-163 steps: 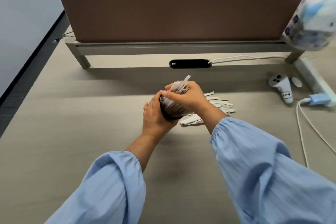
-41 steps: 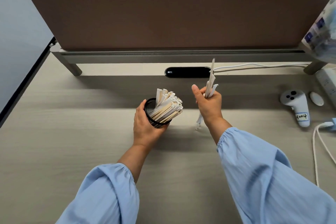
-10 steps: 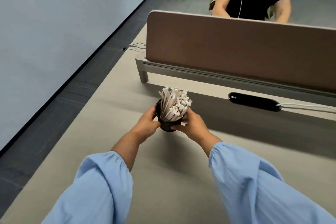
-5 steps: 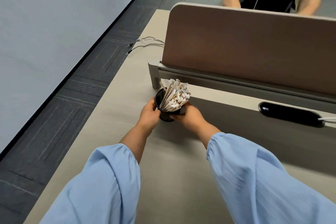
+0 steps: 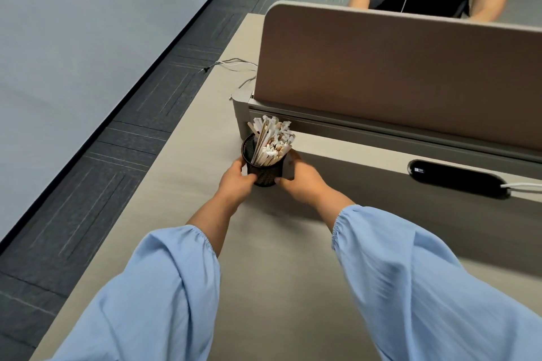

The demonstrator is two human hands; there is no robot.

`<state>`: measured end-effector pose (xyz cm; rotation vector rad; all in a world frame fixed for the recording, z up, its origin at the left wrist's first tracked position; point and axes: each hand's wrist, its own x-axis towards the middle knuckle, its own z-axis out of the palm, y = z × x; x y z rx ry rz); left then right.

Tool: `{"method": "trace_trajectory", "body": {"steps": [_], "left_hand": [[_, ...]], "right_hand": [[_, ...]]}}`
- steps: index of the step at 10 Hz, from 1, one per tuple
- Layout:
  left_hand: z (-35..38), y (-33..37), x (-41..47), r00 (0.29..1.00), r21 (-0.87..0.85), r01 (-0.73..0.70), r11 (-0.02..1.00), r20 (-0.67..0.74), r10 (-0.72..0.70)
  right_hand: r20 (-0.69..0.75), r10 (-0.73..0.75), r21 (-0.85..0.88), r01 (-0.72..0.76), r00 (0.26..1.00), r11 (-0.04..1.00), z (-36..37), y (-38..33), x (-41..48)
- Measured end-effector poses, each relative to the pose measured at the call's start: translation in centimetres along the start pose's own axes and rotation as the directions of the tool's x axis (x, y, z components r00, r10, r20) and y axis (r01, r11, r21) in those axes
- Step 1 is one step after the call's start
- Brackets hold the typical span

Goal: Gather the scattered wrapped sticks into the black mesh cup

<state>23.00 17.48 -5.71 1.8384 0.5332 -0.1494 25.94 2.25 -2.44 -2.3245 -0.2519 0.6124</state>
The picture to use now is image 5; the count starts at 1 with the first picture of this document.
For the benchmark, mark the person's right hand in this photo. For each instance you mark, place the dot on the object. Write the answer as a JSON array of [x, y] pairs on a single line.
[[307, 185]]

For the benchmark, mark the person's left hand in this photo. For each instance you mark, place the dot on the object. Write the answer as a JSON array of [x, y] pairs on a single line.
[[235, 187]]

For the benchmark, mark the black mesh pen cup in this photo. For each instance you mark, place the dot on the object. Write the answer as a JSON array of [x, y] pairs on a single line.
[[264, 174]]

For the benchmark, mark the gathered bunch of sticks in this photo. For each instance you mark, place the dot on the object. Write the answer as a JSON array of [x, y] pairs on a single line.
[[271, 140]]

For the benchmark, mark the person's left forearm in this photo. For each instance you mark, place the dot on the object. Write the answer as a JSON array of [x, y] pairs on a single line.
[[161, 297]]

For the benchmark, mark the person's right forearm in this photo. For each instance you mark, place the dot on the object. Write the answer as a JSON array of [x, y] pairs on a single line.
[[423, 289]]

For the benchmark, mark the beige table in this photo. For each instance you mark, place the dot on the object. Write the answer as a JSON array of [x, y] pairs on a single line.
[[190, 153]]

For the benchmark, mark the brown desk divider panel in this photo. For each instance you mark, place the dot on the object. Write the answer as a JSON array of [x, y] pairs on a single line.
[[402, 73]]

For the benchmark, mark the grey divider base rail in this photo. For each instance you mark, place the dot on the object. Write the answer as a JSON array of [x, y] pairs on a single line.
[[381, 132]]

